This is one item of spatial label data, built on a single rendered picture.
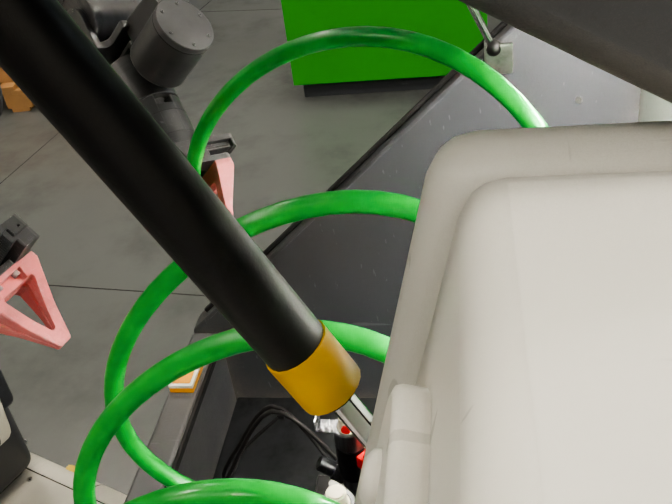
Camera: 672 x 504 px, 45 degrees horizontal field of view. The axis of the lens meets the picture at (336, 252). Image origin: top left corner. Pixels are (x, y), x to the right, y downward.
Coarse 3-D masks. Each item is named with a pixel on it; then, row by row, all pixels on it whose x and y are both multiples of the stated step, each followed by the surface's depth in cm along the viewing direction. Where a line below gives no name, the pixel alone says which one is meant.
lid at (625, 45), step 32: (480, 0) 11; (512, 0) 11; (544, 0) 11; (576, 0) 11; (608, 0) 11; (640, 0) 11; (544, 32) 11; (576, 32) 11; (608, 32) 11; (640, 32) 11; (608, 64) 11; (640, 64) 11
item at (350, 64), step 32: (288, 0) 377; (320, 0) 375; (352, 0) 374; (384, 0) 372; (416, 0) 370; (448, 0) 369; (288, 32) 386; (448, 32) 377; (480, 32) 376; (320, 64) 393; (352, 64) 391; (384, 64) 390; (416, 64) 388
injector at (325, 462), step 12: (336, 420) 70; (336, 432) 68; (336, 444) 69; (348, 444) 68; (360, 444) 69; (324, 456) 72; (348, 456) 69; (324, 468) 72; (336, 468) 72; (348, 468) 70; (336, 480) 72; (348, 480) 71
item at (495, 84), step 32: (320, 32) 58; (352, 32) 56; (384, 32) 55; (416, 32) 54; (256, 64) 62; (448, 64) 54; (480, 64) 53; (224, 96) 65; (512, 96) 53; (192, 160) 72
